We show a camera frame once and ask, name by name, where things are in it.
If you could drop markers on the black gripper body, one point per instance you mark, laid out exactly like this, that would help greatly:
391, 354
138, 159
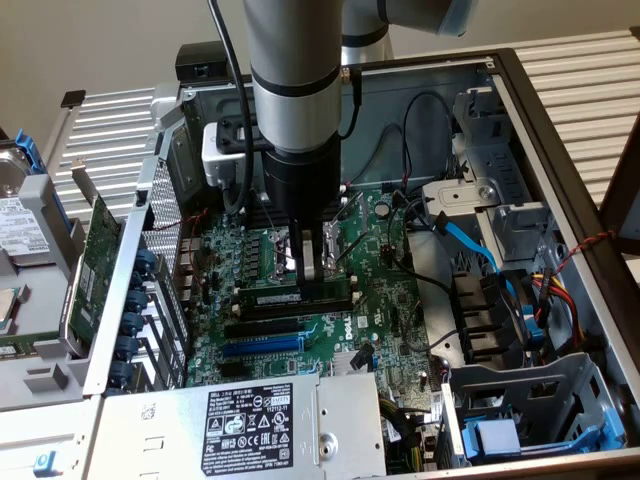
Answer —
302, 185

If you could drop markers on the green RAM stick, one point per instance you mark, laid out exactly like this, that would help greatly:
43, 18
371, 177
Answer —
270, 297
15, 350

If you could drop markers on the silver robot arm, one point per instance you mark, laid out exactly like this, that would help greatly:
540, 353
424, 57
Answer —
295, 50

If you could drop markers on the CPU socket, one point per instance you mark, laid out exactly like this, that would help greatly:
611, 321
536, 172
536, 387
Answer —
334, 245

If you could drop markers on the metal socket locking lever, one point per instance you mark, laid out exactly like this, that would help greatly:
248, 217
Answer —
353, 248
350, 204

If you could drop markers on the round coin battery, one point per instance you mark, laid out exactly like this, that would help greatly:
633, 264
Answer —
383, 209

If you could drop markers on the long black expansion slot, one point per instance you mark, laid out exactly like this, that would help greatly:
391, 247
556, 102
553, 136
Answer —
260, 328

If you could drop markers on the green motherboard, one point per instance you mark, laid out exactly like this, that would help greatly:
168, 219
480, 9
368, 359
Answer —
385, 300

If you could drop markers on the blue expansion slot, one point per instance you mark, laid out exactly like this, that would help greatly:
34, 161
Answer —
260, 346

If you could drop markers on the silver chipset heatsink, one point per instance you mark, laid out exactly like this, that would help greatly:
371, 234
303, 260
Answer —
342, 362

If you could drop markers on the open PC case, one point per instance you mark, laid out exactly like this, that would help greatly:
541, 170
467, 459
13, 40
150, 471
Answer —
430, 150

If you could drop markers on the short black expansion slot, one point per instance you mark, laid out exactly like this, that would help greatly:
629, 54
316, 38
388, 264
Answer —
232, 370

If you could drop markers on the blue expansion slot latch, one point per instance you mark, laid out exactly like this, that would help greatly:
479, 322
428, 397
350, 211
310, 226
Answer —
136, 301
121, 373
127, 347
146, 261
133, 324
139, 281

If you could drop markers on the grey metal disk bay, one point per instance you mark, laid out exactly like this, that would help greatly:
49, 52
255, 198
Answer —
460, 195

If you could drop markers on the black box device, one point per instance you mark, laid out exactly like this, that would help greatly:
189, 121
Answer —
195, 57

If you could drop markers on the black cooling fan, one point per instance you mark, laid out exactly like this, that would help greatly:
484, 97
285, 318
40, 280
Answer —
480, 310

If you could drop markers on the green graphics card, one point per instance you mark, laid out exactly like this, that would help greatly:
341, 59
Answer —
95, 260

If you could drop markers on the metal disk bay cage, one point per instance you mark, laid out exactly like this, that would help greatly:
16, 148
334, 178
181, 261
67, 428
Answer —
500, 385

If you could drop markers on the silver power supply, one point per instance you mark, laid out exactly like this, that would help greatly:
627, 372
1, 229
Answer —
125, 440

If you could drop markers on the blue plastic disk tray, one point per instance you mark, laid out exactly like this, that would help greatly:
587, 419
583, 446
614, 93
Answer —
497, 437

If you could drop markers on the blue disk carrier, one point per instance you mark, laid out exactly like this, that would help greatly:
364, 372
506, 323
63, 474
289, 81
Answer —
26, 150

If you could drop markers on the silver CPU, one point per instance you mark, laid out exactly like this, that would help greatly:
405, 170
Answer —
10, 310

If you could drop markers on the dark brown panel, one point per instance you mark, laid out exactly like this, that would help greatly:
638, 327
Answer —
625, 200

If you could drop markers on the blue case latch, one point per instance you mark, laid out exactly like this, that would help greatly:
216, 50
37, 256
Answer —
46, 464

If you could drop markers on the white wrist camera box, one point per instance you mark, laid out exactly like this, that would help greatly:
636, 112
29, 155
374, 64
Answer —
220, 160

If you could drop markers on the small black table bracket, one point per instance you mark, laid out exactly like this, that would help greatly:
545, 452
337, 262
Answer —
72, 98

